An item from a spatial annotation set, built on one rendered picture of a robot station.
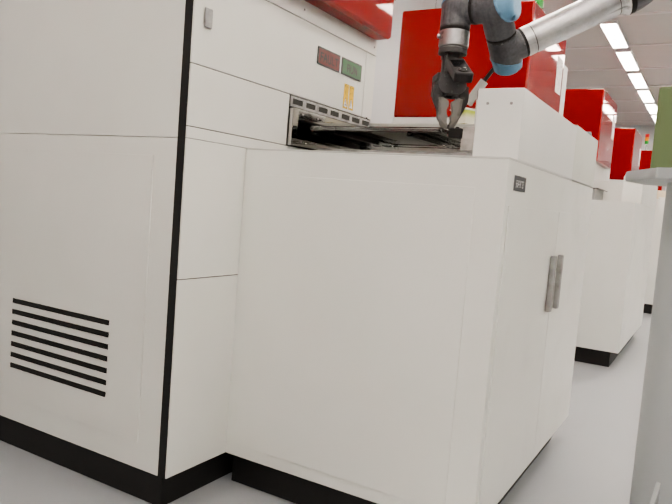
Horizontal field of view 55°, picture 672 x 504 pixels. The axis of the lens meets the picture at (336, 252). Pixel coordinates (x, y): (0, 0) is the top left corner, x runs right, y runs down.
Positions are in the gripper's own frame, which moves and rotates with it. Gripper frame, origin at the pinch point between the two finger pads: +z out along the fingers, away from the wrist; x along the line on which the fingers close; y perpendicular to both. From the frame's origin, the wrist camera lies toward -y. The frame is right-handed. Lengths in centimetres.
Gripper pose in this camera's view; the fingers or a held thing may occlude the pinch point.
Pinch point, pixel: (447, 128)
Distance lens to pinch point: 168.9
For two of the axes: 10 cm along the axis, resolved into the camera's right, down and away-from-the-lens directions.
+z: -0.8, 9.9, 0.8
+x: -9.9, -0.7, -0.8
